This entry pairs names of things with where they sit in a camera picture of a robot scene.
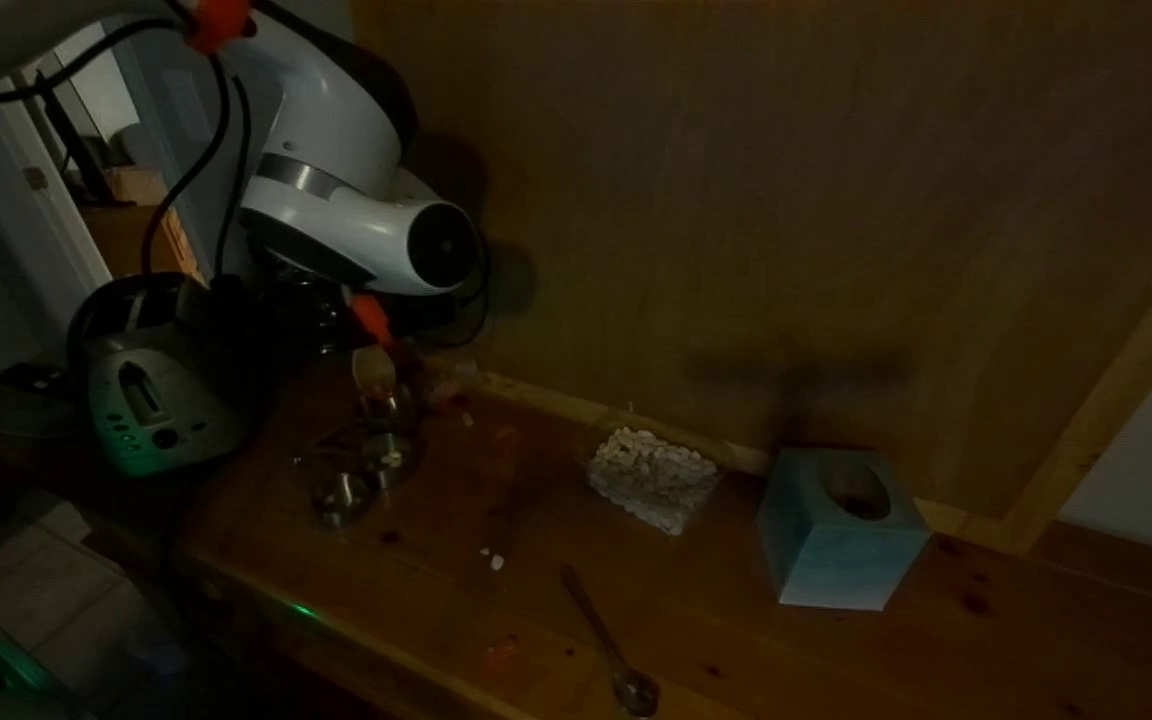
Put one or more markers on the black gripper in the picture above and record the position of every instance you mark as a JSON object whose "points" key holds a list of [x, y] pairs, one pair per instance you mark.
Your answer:
{"points": [[321, 307]]}

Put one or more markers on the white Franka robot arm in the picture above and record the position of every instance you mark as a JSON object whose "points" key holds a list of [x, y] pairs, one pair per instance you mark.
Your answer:
{"points": [[336, 146]]}

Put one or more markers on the large metal measuring cup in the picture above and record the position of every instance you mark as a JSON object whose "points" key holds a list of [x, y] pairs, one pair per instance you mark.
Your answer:
{"points": [[394, 433]]}

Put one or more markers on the small metal measuring cup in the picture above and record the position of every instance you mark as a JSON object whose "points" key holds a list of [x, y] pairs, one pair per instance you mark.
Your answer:
{"points": [[397, 460]]}

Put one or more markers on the medium metal measuring cup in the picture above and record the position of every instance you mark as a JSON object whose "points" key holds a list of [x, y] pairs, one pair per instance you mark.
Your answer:
{"points": [[340, 496]]}

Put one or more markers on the small pale object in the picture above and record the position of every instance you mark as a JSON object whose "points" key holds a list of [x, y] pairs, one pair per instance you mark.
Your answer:
{"points": [[495, 561]]}

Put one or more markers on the metal spoon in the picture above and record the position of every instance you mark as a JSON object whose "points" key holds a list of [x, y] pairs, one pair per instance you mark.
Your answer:
{"points": [[611, 647]]}

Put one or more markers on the silver toaster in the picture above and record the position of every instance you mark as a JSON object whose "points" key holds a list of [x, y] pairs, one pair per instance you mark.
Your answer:
{"points": [[157, 401]]}

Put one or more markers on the white patterned plastic packet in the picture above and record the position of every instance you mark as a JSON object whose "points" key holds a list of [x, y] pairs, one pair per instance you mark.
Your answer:
{"points": [[650, 481]]}

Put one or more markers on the blue tissue box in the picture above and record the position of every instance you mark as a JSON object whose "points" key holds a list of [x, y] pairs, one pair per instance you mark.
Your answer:
{"points": [[829, 547]]}

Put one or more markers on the white rail edge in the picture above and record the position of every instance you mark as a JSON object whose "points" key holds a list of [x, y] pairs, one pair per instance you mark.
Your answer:
{"points": [[800, 202]]}

